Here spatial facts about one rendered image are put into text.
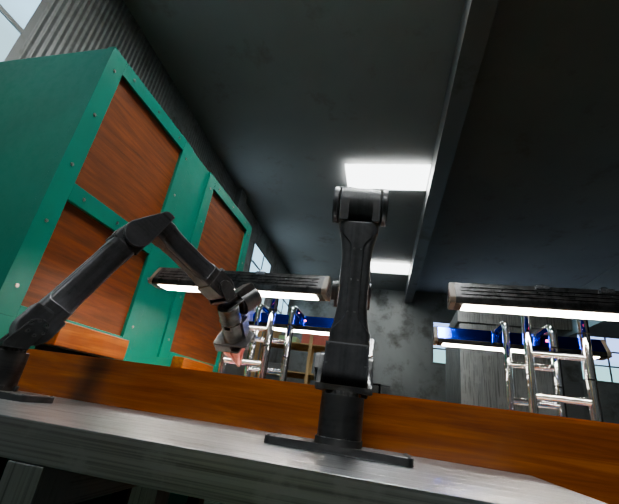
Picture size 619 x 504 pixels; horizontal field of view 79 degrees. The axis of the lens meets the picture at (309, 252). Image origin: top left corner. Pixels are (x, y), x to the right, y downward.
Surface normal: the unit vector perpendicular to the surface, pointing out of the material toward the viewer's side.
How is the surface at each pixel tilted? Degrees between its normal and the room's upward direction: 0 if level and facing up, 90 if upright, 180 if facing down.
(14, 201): 90
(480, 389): 90
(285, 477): 90
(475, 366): 90
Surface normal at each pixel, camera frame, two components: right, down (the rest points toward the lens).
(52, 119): -0.22, -0.40
